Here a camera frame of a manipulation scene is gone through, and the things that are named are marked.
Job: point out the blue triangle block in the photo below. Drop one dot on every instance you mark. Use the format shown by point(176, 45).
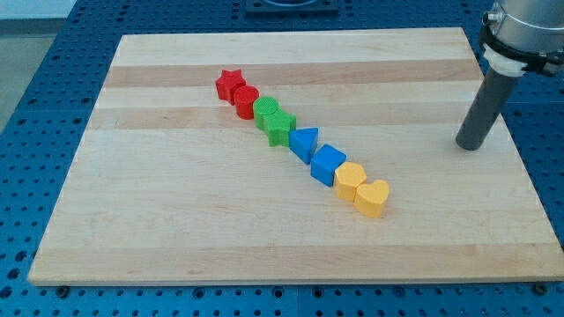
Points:
point(303, 143)

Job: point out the green star block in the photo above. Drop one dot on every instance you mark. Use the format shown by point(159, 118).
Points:
point(277, 127)

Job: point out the blue cube block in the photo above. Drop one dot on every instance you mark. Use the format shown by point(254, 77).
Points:
point(324, 163)

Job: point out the red star block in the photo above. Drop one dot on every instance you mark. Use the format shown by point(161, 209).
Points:
point(228, 82)

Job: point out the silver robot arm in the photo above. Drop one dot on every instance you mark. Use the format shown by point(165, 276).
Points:
point(521, 36)

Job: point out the green cylinder block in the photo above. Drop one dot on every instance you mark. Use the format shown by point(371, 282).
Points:
point(262, 107)

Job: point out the red cylinder block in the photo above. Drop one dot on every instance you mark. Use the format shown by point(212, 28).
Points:
point(244, 98)

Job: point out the yellow heart block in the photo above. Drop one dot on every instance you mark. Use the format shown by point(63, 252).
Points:
point(370, 199)

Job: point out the yellow hexagon block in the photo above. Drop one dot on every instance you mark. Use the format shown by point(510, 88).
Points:
point(347, 178)

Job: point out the wooden board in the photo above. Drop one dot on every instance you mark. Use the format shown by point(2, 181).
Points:
point(170, 187)

